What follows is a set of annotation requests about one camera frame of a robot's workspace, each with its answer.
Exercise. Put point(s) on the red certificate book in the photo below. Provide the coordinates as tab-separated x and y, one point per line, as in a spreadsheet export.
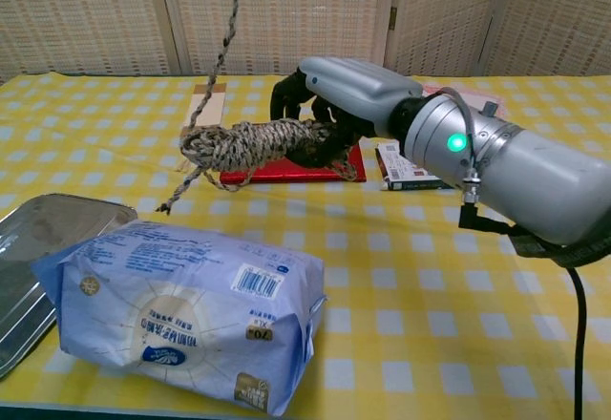
305	174

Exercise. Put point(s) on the blue wipes pack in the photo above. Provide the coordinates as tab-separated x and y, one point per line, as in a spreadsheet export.
181	305

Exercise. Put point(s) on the brass screen hinge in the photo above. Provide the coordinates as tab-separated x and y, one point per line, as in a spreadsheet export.
393	16

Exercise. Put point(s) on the yellow checkered tablecloth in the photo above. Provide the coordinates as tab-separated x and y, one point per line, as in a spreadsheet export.
406	296

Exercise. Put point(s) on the woven folding screen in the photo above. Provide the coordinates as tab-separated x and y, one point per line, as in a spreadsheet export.
95	9

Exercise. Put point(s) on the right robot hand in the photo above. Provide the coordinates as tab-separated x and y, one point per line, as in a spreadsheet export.
358	86

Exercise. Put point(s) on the beige bookmark with tassel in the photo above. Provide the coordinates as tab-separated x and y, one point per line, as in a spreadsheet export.
212	105

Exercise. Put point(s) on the picture card box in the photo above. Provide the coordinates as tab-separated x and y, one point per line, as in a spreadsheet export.
396	172

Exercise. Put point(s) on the pink-bordered certificate paper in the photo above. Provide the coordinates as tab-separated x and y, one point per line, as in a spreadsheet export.
482	97

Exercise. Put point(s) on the metal tray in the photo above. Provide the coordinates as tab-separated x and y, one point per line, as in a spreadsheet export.
28	229

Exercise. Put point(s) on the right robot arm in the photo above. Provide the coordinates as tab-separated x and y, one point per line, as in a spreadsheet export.
534	176

